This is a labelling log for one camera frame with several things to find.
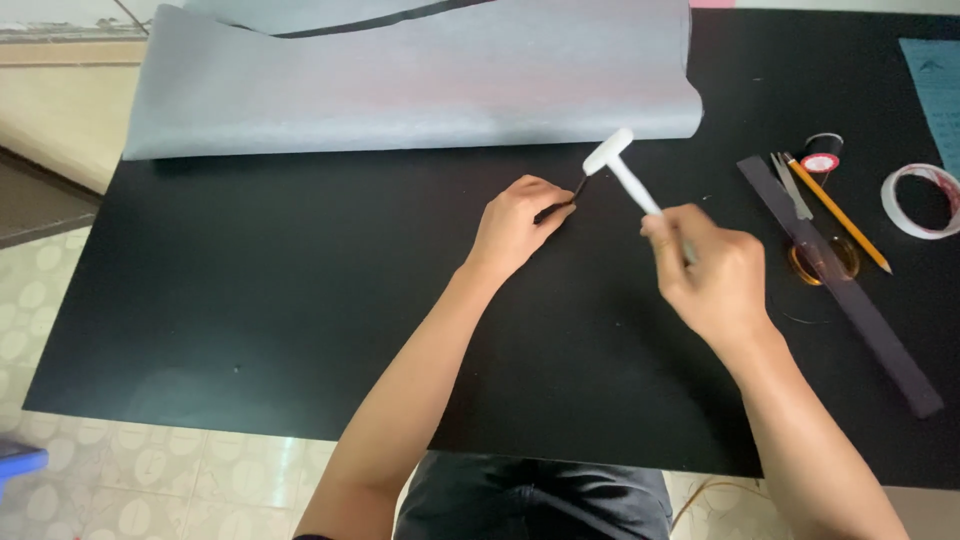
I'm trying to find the person's left hand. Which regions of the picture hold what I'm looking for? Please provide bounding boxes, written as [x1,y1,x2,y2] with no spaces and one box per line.
[463,174,578,280]

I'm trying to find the person's right hand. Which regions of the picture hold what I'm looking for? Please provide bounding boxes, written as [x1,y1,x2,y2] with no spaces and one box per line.
[639,203,777,348]

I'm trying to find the small black punch tool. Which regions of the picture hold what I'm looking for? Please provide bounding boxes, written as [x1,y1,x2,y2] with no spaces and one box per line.
[533,174,592,225]

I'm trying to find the white plastic hammer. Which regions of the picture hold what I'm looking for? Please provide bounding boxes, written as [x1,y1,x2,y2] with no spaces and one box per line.
[582,127,699,264]

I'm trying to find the black table mat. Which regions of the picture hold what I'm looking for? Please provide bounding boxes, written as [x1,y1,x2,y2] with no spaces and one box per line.
[22,9,960,490]

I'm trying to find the metal tweezers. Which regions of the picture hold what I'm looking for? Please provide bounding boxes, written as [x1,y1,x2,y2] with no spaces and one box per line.
[771,152,814,222]

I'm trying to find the amber clear tape roll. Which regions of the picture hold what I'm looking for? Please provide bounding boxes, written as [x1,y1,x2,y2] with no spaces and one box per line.
[786,236,861,287]

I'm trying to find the black thread spool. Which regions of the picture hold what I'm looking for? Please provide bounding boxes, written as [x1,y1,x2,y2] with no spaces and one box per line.
[799,132,845,175]

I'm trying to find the yellow pencil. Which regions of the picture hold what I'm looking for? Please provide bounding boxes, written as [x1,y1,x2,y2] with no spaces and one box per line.
[782,152,894,275]

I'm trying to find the black ruler strip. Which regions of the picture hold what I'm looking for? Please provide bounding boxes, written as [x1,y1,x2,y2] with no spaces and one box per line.
[736,154,945,420]

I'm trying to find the person's dark trousers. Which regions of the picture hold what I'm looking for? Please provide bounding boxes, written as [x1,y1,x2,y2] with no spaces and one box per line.
[393,450,675,540]

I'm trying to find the white tape roll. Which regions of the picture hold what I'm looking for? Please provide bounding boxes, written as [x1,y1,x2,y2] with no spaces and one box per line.
[880,162,960,241]

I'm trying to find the blue paper sheet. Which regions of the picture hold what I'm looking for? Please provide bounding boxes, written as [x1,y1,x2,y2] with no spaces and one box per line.
[898,37,960,180]

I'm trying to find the blue plastic object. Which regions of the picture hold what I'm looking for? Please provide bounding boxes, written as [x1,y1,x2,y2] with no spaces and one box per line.
[0,441,50,502]

